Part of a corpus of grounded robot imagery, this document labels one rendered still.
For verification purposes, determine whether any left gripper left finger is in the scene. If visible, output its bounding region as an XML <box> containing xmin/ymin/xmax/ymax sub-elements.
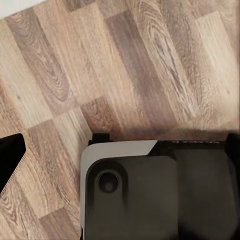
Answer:
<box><xmin>0</xmin><ymin>133</ymin><xmax>26</xmax><ymax>193</ymax></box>

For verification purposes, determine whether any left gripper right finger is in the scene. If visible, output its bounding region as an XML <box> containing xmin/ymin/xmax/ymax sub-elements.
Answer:
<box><xmin>224</xmin><ymin>132</ymin><xmax>240</xmax><ymax>173</ymax></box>

